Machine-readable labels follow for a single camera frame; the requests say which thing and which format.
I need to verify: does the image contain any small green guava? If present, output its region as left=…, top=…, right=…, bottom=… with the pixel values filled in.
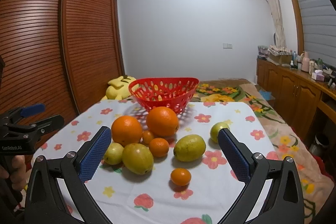
left=103, top=142, right=123, bottom=165
left=210, top=122, right=230, bottom=143

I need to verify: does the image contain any brown louvered wardrobe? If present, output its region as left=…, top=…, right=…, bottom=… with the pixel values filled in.
left=0, top=0, right=126, bottom=151

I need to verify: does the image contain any person's left hand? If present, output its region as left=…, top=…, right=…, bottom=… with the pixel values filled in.
left=1, top=156, right=26, bottom=191

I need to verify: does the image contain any grey window roller blind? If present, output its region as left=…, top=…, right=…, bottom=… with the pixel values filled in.
left=298, top=0, right=336, bottom=67

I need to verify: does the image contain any beige curtain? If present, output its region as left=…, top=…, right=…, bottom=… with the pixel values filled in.
left=267, top=0, right=286, bottom=48

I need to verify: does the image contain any cardboard box of items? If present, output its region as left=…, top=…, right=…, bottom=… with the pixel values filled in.
left=268, top=45, right=292, bottom=66

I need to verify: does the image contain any yellow-green pear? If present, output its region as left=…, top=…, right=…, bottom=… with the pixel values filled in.
left=122, top=143, right=154, bottom=175
left=173, top=134, right=206, bottom=162

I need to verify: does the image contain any white wall switch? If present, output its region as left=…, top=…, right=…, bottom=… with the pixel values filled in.
left=223, top=43, right=233, bottom=49

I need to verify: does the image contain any yellow pikachu plush toy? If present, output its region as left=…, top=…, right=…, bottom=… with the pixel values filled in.
left=101, top=75, right=136, bottom=100

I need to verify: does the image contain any small tangerine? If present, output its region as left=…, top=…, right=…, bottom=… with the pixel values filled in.
left=142, top=130, right=155, bottom=145
left=149, top=138, right=170, bottom=157
left=170, top=168, right=191, bottom=186

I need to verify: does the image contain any floral bed blanket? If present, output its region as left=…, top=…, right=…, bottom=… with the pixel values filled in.
left=192, top=79, right=334, bottom=223

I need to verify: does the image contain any white floral tablecloth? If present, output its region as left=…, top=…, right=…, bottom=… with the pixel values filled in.
left=31, top=99, right=279, bottom=224

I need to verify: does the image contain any large orange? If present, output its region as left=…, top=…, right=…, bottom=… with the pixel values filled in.
left=146, top=107, right=179, bottom=137
left=111, top=115, right=143, bottom=147

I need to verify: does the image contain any red plastic perforated basket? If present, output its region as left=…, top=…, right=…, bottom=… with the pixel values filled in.
left=129, top=77, right=199, bottom=114

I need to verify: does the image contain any small tangerine back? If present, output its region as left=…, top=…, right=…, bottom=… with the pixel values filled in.
left=142, top=130, right=155, bottom=145

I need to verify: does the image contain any wooden sideboard cabinet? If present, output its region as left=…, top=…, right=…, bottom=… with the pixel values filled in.
left=256, top=59, right=335, bottom=144

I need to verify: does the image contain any pink thermos jug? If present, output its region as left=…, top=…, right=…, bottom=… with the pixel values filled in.
left=301, top=51, right=310, bottom=73

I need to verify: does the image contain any small tangerine front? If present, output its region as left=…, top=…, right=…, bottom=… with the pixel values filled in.
left=170, top=168, right=191, bottom=186

